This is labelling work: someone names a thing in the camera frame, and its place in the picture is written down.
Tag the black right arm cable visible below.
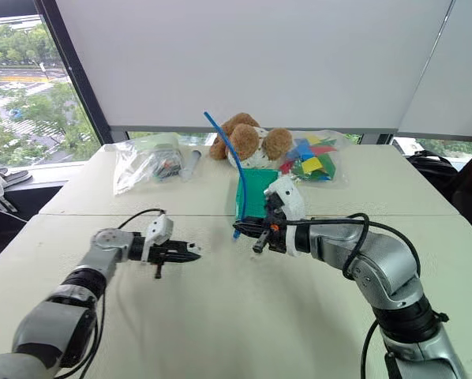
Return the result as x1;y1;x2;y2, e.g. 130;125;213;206
287;212;422;379

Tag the grey plastic syringe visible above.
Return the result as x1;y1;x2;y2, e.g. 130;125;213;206
178;148;203;184

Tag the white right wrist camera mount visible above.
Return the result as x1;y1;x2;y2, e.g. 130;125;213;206
264;175;307;257

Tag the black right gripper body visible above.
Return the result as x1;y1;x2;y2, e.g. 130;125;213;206
252;192;290;254

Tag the large white roller blind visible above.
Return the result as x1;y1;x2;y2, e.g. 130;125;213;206
54;0;455;135

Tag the plastic bag of coloured pieces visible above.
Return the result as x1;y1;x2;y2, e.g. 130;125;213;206
278;129;350;187

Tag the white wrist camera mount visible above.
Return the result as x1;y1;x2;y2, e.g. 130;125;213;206
140;214;174;262
264;175;307;257

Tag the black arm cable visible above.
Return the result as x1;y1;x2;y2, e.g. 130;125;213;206
54;208;168;379
287;212;422;379

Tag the clear plastic bag of parts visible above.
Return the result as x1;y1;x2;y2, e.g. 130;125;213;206
112;133;185;197

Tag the narrow white roller blind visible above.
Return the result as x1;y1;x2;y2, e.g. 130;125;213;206
397;0;472;143

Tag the blue cable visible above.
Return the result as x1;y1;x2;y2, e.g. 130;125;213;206
203;111;248;241

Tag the dark window frame post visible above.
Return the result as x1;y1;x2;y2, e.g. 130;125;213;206
33;0;114;145

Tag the green bin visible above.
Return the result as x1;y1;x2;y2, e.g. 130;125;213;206
234;167;282;223

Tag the black backpack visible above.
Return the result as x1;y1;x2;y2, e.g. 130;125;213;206
406;148;472;226

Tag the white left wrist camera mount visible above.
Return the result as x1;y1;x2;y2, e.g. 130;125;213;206
140;214;174;262

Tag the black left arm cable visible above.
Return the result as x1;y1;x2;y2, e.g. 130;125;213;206
54;208;168;379

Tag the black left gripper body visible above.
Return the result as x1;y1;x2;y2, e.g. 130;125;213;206
148;240;184;280

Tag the black flat sill object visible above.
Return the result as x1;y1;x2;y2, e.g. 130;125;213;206
0;168;35;186

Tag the brown teddy bear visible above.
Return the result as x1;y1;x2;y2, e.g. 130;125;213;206
208;112;294;170

